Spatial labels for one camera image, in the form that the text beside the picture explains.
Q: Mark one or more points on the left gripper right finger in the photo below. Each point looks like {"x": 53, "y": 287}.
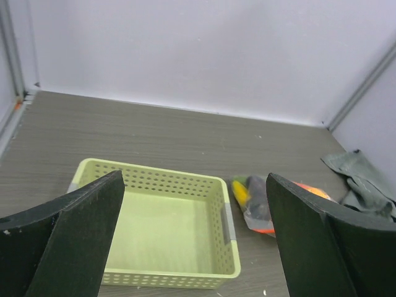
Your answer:
{"x": 327, "y": 249}

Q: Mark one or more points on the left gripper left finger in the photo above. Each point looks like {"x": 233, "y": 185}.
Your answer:
{"x": 60, "y": 248}

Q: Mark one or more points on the yellow orange toy fruit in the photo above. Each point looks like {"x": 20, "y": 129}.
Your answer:
{"x": 314, "y": 190}

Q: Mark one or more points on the dark purple toy plum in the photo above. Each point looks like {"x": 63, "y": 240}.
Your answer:
{"x": 258, "y": 203}

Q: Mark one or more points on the clear orange zip bag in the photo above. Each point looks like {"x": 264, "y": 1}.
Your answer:
{"x": 259, "y": 226}

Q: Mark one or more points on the green plastic basket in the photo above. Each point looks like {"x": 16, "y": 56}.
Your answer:
{"x": 174, "y": 230}

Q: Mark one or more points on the grey folded cloth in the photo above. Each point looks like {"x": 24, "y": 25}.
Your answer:
{"x": 369, "y": 190}

